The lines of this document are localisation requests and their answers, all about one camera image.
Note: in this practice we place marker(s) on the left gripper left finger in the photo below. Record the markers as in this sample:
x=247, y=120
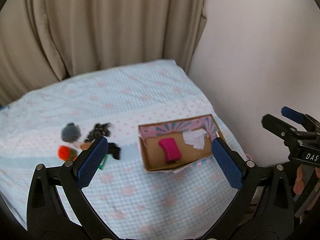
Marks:
x=57, y=208

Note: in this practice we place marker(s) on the beige curtain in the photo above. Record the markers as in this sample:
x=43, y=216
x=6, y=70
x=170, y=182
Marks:
x=48, y=41

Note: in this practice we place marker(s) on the magenta soft pouch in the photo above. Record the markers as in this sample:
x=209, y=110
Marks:
x=171, y=150

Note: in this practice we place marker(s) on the pink cardboard box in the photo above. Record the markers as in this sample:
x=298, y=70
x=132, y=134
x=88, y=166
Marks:
x=151, y=134

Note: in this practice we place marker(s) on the person's right hand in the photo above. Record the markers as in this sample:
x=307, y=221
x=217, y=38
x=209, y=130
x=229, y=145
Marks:
x=301, y=172

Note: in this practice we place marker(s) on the orange fluffy pom-pom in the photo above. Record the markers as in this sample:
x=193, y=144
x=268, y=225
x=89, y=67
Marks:
x=66, y=153

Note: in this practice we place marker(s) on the grey fuzzy scrunchie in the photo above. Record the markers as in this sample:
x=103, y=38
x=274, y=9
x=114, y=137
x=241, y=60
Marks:
x=70, y=133

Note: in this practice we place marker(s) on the green snack packet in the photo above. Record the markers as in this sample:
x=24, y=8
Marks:
x=102, y=164

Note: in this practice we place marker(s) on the black hair scrunchie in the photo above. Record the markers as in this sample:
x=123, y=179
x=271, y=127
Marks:
x=114, y=150

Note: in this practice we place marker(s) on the black printed fabric scarf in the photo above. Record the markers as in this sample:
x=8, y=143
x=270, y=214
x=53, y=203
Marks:
x=99, y=130

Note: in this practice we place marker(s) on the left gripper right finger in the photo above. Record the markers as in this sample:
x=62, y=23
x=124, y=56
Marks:
x=262, y=207

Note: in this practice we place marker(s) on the brown bear hair clip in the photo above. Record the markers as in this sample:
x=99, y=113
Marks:
x=82, y=145

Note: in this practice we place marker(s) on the white paper in box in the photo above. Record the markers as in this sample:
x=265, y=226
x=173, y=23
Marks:
x=195, y=138

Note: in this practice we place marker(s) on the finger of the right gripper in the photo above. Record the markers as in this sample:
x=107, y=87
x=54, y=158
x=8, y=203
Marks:
x=308, y=122
x=278, y=127

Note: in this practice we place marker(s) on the light blue patterned blanket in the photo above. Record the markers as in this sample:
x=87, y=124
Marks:
x=133, y=202

